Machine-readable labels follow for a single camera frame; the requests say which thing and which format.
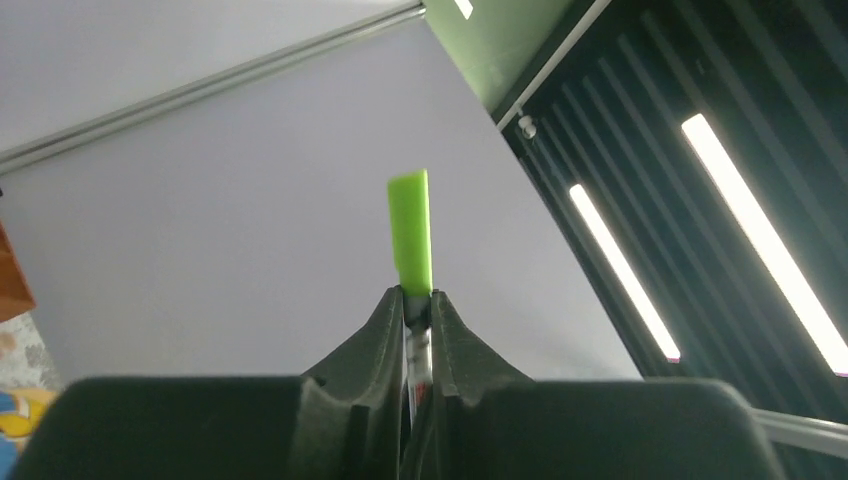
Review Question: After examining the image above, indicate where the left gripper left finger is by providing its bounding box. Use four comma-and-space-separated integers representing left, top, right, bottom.
10, 287, 404, 479

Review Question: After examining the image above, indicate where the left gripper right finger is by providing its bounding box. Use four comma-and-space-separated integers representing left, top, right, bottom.
423, 292, 784, 479

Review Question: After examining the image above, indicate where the green capped marker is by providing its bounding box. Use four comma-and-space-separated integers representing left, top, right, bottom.
387, 169, 434, 420

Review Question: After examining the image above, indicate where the left ceiling light strip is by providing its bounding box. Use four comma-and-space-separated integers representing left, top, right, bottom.
568, 184, 682, 363

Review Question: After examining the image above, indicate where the ceiling light strip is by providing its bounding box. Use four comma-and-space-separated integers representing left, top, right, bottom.
568, 184, 682, 363
681, 114, 847, 377

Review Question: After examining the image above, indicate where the blue pikachu cloth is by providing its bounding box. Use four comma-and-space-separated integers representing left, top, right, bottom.
1, 388, 58, 479

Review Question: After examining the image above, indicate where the floral table mat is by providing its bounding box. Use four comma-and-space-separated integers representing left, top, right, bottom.
1, 312, 63, 391

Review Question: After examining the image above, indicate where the right ceiling light strip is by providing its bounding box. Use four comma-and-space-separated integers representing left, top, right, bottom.
681, 114, 847, 377

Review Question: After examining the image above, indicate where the orange compartment tray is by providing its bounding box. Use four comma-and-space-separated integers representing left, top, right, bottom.
1, 227, 36, 322

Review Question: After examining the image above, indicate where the right aluminium frame post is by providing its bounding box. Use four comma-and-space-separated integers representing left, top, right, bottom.
1, 1, 426, 175

